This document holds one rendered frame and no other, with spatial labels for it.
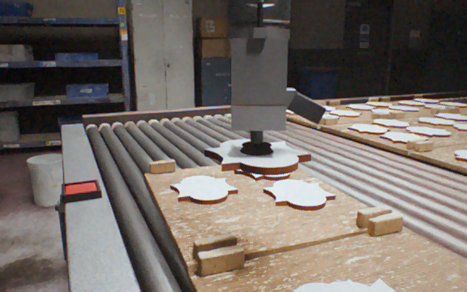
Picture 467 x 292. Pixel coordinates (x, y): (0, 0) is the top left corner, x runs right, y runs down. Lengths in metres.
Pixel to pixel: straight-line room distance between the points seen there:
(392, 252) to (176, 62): 4.84
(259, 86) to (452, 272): 0.34
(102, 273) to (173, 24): 4.83
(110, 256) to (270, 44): 0.38
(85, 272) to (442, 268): 0.47
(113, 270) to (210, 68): 4.95
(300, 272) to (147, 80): 4.81
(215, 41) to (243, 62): 5.13
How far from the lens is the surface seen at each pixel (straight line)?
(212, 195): 0.70
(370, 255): 0.56
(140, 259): 0.58
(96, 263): 0.59
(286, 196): 0.70
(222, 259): 0.48
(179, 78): 5.27
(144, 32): 5.19
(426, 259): 0.58
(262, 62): 0.43
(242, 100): 0.43
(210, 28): 5.50
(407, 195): 0.86
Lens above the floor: 1.20
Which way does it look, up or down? 14 degrees down
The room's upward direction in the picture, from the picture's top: straight up
